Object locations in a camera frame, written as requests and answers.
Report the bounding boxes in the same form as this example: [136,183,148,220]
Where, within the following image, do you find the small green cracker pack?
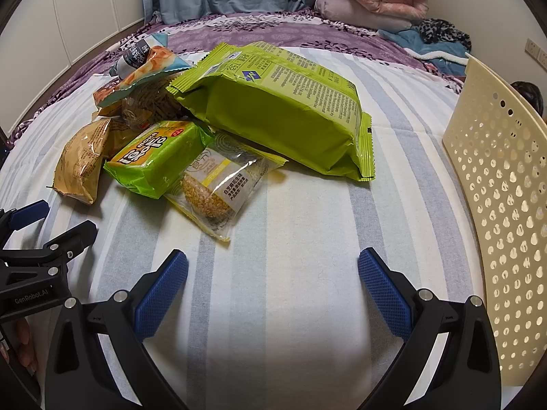
[104,120,213,199]

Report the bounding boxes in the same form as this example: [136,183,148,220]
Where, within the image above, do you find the clear sesame cake pack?
[164,133,286,243]

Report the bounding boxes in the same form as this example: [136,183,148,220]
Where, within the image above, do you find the light blue bread bag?
[93,32,191,108]

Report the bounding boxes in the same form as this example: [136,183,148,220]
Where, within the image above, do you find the large green snack bag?
[167,42,375,182]

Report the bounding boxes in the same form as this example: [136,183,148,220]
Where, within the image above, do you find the clear cookie bag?
[95,72,191,132]

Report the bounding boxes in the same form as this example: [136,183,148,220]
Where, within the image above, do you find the person's left hand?
[1,318,38,375]

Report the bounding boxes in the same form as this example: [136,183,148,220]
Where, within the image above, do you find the white wardrobe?
[1,0,144,133]

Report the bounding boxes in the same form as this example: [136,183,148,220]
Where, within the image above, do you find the cream perforated plastic basket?
[442,57,547,386]

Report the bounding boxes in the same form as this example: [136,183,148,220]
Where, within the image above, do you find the purple floral bed cover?
[8,9,463,148]

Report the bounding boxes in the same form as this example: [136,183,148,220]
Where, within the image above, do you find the black backpack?
[511,81,544,116]

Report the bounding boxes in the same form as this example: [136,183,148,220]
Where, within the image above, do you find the blue white blanket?
[377,29,468,77]

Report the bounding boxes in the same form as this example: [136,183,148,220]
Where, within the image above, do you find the leopard print cloth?
[416,18,472,52]

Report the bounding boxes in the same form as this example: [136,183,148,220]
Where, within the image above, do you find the wall outlet plate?
[525,39,547,69]

